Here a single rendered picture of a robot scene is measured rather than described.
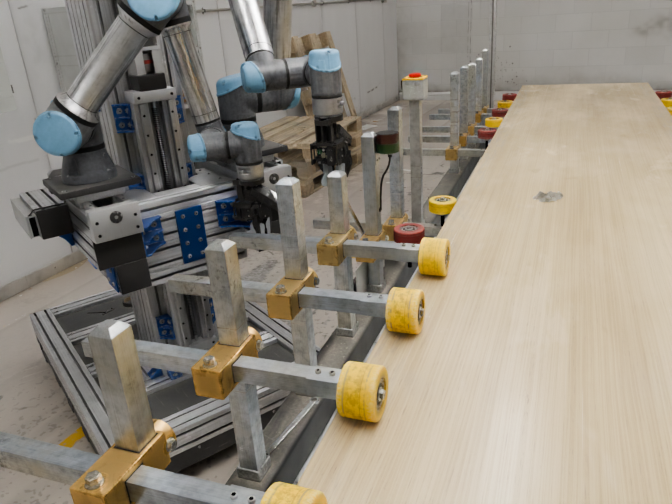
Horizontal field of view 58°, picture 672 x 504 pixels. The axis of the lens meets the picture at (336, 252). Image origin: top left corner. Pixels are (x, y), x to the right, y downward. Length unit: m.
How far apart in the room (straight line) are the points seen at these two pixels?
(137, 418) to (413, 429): 0.37
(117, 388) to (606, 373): 0.71
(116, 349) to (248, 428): 0.39
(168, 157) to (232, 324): 1.17
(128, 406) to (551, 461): 0.53
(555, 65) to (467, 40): 1.28
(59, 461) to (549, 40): 8.75
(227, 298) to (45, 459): 0.32
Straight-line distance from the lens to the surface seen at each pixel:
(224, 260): 0.90
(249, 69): 1.53
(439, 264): 1.27
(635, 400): 0.99
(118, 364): 0.74
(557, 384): 0.99
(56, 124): 1.67
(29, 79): 4.06
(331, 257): 1.32
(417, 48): 9.57
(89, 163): 1.83
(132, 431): 0.79
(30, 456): 0.88
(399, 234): 1.55
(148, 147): 1.98
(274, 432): 1.22
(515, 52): 9.26
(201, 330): 2.25
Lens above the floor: 1.46
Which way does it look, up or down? 22 degrees down
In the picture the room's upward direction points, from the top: 4 degrees counter-clockwise
